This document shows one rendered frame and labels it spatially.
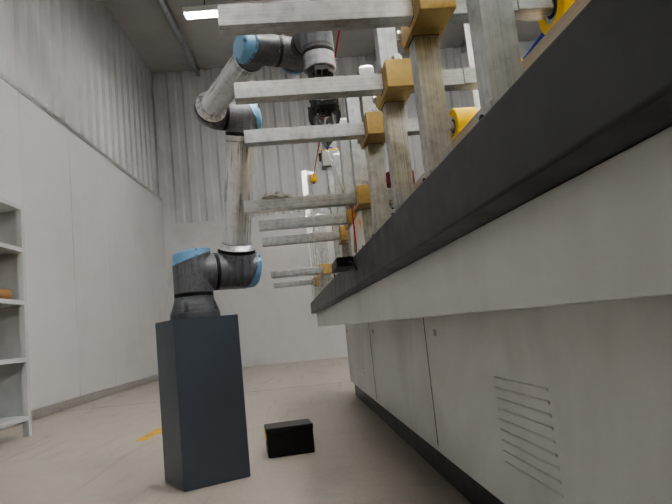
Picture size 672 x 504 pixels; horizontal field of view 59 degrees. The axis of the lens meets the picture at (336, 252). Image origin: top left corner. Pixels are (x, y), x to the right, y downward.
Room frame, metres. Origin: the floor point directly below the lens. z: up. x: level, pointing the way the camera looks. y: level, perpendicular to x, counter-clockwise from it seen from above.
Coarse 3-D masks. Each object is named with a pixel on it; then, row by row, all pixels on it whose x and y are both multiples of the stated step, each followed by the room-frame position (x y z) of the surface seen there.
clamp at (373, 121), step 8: (368, 112) 1.23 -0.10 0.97; (376, 112) 1.23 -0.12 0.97; (368, 120) 1.23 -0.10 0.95; (376, 120) 1.23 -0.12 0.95; (368, 128) 1.23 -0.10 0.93; (376, 128) 1.23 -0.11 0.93; (368, 136) 1.25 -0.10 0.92; (376, 136) 1.25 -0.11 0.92; (384, 136) 1.26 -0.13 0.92; (360, 144) 1.36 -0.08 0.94
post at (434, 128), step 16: (416, 48) 0.80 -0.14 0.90; (432, 48) 0.81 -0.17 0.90; (416, 64) 0.81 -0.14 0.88; (432, 64) 0.81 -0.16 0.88; (416, 80) 0.82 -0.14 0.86; (432, 80) 0.81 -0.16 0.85; (416, 96) 0.83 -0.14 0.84; (432, 96) 0.81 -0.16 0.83; (432, 112) 0.80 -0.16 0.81; (432, 128) 0.80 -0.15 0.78; (448, 128) 0.81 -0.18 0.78; (432, 144) 0.80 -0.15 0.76; (448, 144) 0.81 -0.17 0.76; (432, 160) 0.80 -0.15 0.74
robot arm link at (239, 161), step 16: (240, 112) 2.12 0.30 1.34; (256, 112) 2.15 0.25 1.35; (224, 128) 2.14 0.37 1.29; (240, 128) 2.15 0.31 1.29; (256, 128) 2.19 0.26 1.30; (240, 144) 2.17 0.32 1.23; (240, 160) 2.19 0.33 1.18; (240, 176) 2.21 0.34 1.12; (224, 192) 2.26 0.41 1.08; (240, 192) 2.23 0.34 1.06; (224, 208) 2.28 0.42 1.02; (240, 208) 2.25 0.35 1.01; (224, 224) 2.29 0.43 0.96; (240, 224) 2.27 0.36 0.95; (224, 240) 2.31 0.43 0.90; (240, 240) 2.29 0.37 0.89; (224, 256) 2.30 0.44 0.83; (240, 256) 2.30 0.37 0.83; (256, 256) 2.37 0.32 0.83; (224, 272) 2.29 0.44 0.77; (240, 272) 2.32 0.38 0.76; (256, 272) 2.35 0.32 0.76; (224, 288) 2.34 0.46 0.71; (240, 288) 2.38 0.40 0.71
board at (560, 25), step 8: (576, 0) 0.71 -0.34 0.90; (584, 0) 0.69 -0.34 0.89; (568, 8) 0.73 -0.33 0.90; (576, 8) 0.71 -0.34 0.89; (568, 16) 0.73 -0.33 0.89; (560, 24) 0.75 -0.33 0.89; (552, 32) 0.78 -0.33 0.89; (560, 32) 0.76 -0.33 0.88; (544, 40) 0.80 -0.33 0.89; (552, 40) 0.78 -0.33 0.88; (536, 48) 0.83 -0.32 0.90; (544, 48) 0.81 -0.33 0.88; (528, 56) 0.86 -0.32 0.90; (536, 56) 0.83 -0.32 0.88; (528, 64) 0.86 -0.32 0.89; (472, 120) 1.13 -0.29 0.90; (464, 128) 1.18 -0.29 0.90; (456, 136) 1.24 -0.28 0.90; (464, 136) 1.19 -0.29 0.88; (456, 144) 1.25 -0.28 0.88; (416, 184) 1.64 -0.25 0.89
